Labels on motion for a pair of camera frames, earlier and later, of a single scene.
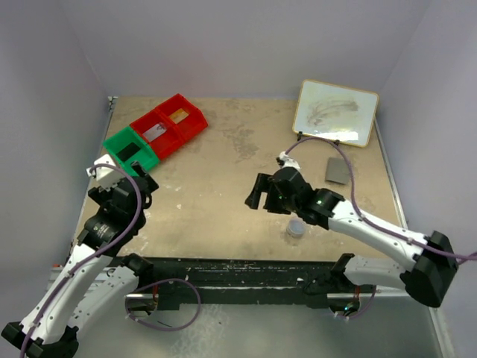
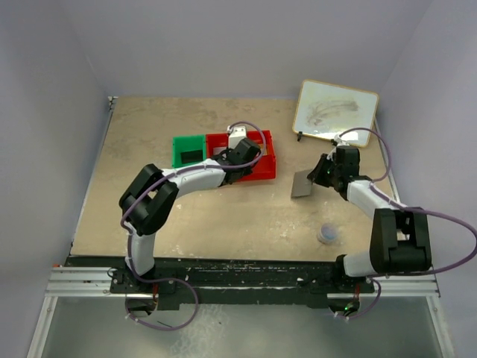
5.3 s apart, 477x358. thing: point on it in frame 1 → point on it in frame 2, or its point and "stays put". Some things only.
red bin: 191,124 → 266,168
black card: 128,151 → 191,156
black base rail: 264,280 stays put
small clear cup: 295,227 → 328,233
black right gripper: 264,183 → 316,174
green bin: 146,154 → 188,150
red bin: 164,143 → 216,144
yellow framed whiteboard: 335,113 stays put
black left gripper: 104,197 → 227,151
